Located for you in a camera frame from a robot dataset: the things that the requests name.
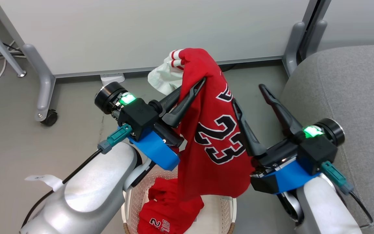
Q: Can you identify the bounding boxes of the cream perforated laundry basket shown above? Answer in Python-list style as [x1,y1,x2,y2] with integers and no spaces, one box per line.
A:
[121,162,238,234]

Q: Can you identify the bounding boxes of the red number 23 jersey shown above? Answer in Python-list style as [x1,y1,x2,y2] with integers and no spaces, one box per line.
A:
[173,48,256,202]

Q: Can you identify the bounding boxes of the white power strip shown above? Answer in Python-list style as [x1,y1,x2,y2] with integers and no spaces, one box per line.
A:
[100,73,125,85]

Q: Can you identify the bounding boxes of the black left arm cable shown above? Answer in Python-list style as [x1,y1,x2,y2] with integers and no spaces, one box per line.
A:
[21,149,104,228]

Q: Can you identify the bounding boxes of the white garment with red stripes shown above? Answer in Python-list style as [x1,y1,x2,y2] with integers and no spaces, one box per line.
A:
[147,49,185,95]

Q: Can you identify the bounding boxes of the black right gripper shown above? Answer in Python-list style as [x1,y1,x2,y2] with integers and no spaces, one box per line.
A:
[232,84,345,176]

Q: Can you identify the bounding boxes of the grey fabric sofa seat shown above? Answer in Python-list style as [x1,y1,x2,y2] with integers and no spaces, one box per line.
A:
[278,45,374,234]

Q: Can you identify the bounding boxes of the large white partition panel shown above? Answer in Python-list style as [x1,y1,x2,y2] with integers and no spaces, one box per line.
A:
[0,0,319,78]

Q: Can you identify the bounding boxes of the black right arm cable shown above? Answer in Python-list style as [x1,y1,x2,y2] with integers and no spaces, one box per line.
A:
[349,191,374,225]

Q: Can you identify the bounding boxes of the narrow white partition panel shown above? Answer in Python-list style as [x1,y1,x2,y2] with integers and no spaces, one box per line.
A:
[317,0,374,51]

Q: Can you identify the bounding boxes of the grey partition foot with caster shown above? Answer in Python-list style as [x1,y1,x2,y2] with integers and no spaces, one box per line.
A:
[21,44,57,122]

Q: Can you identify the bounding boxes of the black caster wheel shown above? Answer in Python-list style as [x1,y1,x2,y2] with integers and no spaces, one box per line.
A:
[40,110,58,126]

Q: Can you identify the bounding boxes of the red printed shorts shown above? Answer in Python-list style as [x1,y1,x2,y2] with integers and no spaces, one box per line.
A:
[137,177,205,234]

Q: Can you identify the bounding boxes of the white paper tag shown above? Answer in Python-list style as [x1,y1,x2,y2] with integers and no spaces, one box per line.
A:
[25,175,63,191]

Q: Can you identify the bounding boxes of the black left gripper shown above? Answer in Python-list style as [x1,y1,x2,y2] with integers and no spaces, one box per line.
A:
[94,77,206,147]

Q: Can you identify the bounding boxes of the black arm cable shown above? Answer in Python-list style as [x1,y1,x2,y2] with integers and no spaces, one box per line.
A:
[349,191,374,225]
[21,149,104,228]

